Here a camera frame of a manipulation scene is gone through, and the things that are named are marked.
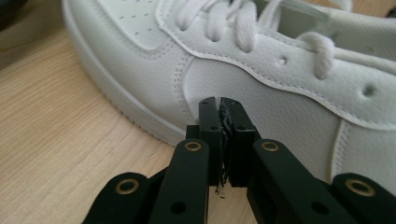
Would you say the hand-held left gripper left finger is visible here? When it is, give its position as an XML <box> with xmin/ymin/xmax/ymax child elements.
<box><xmin>186</xmin><ymin>96</ymin><xmax>226</xmax><ymax>188</ymax></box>

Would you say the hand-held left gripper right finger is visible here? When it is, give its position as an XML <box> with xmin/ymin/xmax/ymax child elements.
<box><xmin>221</xmin><ymin>96</ymin><xmax>262</xmax><ymax>189</ymax></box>

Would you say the white sneaker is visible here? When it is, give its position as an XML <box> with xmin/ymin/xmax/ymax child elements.
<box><xmin>61</xmin><ymin>0</ymin><xmax>396</xmax><ymax>197</ymax></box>

